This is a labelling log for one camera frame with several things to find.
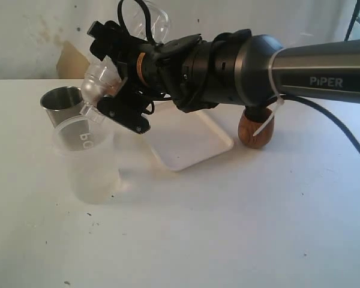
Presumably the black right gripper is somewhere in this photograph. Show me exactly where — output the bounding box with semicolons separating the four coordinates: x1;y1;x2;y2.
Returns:
88;20;202;134

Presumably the clear plastic shaker lid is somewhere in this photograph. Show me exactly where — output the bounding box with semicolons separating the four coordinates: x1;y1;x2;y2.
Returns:
80;58;121;124

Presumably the stainless steel cup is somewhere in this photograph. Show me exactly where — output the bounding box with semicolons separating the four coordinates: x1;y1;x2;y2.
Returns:
40;86;83;128

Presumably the brown wooden cup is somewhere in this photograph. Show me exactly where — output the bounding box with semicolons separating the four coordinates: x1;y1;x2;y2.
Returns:
238;107;274;149

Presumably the clear plastic shaker body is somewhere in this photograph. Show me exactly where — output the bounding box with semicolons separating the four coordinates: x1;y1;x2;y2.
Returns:
118;1;170;43

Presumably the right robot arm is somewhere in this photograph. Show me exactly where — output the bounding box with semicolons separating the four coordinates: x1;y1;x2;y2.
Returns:
88;21;360;134

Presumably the translucent plastic container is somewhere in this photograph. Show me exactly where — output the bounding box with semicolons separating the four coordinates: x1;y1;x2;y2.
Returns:
52;116;121;204

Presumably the white rectangular tray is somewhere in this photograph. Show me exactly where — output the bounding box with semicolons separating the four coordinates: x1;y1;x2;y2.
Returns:
143;101;234;172

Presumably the white zip tie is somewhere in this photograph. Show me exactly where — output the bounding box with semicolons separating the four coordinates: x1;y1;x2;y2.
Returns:
253;52;284;137

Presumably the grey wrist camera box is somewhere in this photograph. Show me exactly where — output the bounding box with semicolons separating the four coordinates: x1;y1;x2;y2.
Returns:
160;34;202;58

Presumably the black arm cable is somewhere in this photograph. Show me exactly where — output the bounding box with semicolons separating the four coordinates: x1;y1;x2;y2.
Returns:
116;0;360;169

